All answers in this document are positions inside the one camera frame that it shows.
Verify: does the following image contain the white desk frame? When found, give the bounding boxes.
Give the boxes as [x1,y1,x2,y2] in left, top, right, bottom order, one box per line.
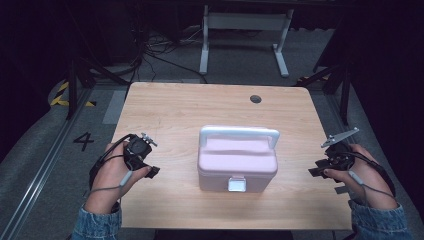
[198,4,295,79]

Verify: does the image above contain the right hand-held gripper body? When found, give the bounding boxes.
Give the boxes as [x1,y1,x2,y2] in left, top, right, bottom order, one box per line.
[314,126,360,183]

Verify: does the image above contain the pink storage box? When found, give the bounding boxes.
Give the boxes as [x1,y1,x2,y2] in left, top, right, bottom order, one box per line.
[196,124,281,194]

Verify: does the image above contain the grey left gripper cable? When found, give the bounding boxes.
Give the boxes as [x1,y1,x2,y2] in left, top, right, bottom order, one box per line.
[89,169,134,198]

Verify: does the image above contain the person's left hand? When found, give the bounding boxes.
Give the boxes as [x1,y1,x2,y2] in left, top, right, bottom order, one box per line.
[84,141,152,215]

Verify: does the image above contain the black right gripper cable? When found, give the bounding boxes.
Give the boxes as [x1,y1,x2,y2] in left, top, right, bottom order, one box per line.
[336,151,397,198]

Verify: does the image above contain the right denim sleeve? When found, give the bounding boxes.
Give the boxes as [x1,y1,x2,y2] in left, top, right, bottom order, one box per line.
[347,199,414,240]

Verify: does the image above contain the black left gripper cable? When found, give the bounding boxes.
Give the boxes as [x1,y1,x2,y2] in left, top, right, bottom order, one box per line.
[88,133,138,192]

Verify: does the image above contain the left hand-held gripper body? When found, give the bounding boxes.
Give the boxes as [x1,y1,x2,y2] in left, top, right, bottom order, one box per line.
[122,132,159,171]

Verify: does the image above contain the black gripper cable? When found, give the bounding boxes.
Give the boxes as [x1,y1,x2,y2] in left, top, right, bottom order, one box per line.
[88,133,138,192]
[336,151,397,198]

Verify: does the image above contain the grey right gripper cable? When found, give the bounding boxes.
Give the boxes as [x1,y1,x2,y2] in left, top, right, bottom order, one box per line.
[347,169,396,200]

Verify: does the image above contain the bundle of black floor cables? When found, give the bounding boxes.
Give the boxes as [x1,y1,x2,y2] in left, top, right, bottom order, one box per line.
[99,19,209,85]

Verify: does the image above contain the black metal stand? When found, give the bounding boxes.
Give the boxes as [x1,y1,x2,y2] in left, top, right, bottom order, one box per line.
[296,49,355,127]
[65,39,129,121]

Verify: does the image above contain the person's right hand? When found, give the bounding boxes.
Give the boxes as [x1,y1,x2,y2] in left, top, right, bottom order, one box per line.
[323,143,398,210]

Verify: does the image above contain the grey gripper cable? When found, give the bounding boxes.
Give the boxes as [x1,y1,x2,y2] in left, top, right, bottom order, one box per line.
[89,169,134,198]
[347,169,396,200]

